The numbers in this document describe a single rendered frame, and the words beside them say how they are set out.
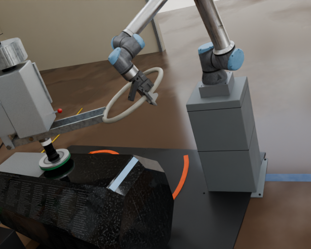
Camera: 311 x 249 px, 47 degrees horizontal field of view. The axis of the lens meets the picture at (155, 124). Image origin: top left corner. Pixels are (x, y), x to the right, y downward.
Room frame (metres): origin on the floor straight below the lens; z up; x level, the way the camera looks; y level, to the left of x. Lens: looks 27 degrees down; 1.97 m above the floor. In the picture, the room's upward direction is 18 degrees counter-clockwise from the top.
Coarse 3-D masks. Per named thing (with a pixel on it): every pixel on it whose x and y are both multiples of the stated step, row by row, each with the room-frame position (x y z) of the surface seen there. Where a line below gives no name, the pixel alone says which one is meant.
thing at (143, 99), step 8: (144, 72) 2.25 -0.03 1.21; (152, 72) 2.20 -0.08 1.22; (160, 72) 2.02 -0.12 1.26; (160, 80) 1.94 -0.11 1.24; (152, 88) 1.88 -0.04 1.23; (144, 96) 1.85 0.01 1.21; (112, 104) 2.21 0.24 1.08; (136, 104) 1.83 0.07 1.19; (104, 112) 2.11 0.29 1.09; (128, 112) 1.83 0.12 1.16; (104, 120) 1.97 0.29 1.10; (112, 120) 1.89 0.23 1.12
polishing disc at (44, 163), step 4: (60, 152) 2.21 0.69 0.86; (64, 152) 2.19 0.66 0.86; (68, 152) 2.17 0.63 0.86; (44, 156) 2.22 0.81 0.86; (60, 156) 2.15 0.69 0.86; (64, 156) 2.13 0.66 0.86; (68, 156) 2.13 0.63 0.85; (40, 160) 2.18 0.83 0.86; (44, 160) 2.16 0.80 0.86; (56, 160) 2.11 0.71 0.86; (60, 160) 2.09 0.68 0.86; (64, 160) 2.09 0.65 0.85; (40, 164) 2.13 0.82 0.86; (44, 164) 2.11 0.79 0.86; (48, 164) 2.09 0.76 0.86; (52, 164) 2.07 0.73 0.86; (56, 164) 2.06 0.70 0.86
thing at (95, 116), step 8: (88, 112) 2.16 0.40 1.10; (96, 112) 2.16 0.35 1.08; (64, 120) 2.19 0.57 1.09; (72, 120) 2.18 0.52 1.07; (80, 120) 2.17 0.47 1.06; (88, 120) 2.05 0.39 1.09; (96, 120) 2.05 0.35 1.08; (56, 128) 2.08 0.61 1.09; (64, 128) 2.08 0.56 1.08; (72, 128) 2.07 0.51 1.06; (16, 136) 2.22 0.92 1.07; (32, 136) 2.11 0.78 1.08; (40, 136) 2.10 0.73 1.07; (48, 136) 2.09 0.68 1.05; (16, 144) 2.12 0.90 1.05
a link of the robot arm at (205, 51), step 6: (210, 42) 2.46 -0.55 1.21; (198, 48) 2.43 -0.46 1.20; (204, 48) 2.37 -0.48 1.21; (210, 48) 2.35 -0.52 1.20; (198, 54) 2.44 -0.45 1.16; (204, 54) 2.37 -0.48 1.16; (210, 54) 2.34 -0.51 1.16; (204, 60) 2.37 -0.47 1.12; (210, 60) 2.32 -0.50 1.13; (204, 66) 2.39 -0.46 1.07; (210, 66) 2.35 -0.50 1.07
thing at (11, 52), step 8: (8, 40) 2.22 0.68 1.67; (16, 40) 2.13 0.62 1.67; (0, 48) 2.05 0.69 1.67; (8, 48) 2.07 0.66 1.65; (16, 48) 2.10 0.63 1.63; (24, 48) 2.18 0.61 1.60; (0, 56) 2.05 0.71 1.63; (8, 56) 2.06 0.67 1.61; (16, 56) 2.08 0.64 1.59; (24, 56) 2.12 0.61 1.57; (0, 64) 2.05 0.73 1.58; (8, 64) 2.05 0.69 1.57; (16, 64) 2.07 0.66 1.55
